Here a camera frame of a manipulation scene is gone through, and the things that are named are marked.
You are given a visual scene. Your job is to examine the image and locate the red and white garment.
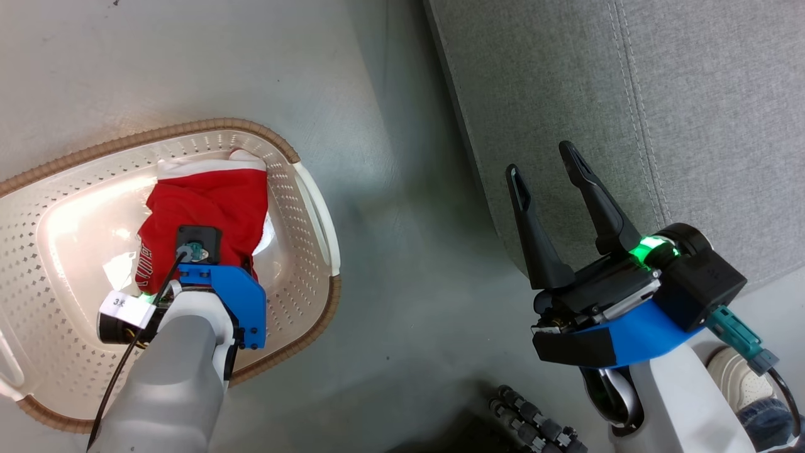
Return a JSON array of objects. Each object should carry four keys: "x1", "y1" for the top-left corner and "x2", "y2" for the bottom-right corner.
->
[{"x1": 135, "y1": 167, "x2": 270, "y2": 295}]

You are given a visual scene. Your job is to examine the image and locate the blue jeans leg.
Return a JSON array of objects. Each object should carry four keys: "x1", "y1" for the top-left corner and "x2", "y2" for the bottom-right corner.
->
[{"x1": 737, "y1": 396, "x2": 794, "y2": 452}]

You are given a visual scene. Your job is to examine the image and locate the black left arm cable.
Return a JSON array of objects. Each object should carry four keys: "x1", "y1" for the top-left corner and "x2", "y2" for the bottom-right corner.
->
[{"x1": 87, "y1": 252, "x2": 189, "y2": 451}]

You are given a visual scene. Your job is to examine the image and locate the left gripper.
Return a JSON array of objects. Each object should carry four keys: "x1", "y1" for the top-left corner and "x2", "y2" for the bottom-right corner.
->
[{"x1": 97, "y1": 264, "x2": 267, "y2": 350}]

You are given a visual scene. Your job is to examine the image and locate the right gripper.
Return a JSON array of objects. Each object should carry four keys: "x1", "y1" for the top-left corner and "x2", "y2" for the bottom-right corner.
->
[{"x1": 505, "y1": 140, "x2": 711, "y2": 369}]

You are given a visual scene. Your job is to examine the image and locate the white sneaker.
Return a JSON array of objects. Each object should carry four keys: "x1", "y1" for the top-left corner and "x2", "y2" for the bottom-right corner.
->
[{"x1": 708, "y1": 346, "x2": 775, "y2": 414}]

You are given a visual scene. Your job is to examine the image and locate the white perforated laundry basket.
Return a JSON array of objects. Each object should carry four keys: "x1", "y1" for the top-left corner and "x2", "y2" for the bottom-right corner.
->
[{"x1": 0, "y1": 118, "x2": 341, "y2": 435}]

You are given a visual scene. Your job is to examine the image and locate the black tripod legs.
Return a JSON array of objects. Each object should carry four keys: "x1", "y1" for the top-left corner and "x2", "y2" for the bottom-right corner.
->
[{"x1": 497, "y1": 385, "x2": 589, "y2": 453}]

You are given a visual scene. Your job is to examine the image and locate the teal plug black cable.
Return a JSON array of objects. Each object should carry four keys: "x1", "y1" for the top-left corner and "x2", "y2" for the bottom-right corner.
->
[{"x1": 704, "y1": 305, "x2": 802, "y2": 441}]

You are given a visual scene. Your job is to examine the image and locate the white cloth garment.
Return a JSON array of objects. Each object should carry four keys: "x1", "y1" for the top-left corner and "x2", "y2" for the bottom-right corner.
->
[{"x1": 157, "y1": 149, "x2": 268, "y2": 181}]

